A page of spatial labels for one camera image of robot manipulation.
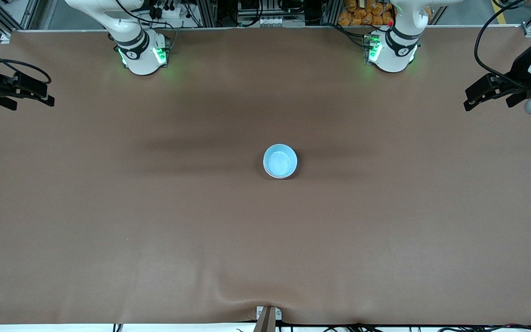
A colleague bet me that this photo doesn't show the brown camera post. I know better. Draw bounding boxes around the brown camera post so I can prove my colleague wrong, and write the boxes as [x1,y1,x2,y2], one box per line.
[253,306,277,332]

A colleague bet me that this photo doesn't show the grey table clamp bracket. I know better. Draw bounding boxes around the grey table clamp bracket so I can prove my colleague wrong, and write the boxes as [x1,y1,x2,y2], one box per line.
[256,305,283,321]

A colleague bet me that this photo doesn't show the orange snack pile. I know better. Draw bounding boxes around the orange snack pile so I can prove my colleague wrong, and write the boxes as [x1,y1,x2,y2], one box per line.
[338,0,395,27]

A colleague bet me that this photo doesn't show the grey electronics box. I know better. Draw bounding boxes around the grey electronics box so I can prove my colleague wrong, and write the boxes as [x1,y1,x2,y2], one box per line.
[237,0,291,27]

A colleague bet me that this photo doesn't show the white power strip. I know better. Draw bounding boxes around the white power strip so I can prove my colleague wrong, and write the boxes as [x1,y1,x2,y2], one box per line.
[148,0,188,20]

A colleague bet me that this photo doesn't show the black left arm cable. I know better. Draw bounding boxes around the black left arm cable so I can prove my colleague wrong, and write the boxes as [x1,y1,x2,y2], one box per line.
[474,0,531,90]

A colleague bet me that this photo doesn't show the blue bowl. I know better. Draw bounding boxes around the blue bowl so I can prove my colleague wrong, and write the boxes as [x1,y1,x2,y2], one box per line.
[263,143,299,178]

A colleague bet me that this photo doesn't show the brown table cover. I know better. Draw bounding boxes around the brown table cover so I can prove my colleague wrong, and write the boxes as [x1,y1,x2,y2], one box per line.
[0,27,531,326]

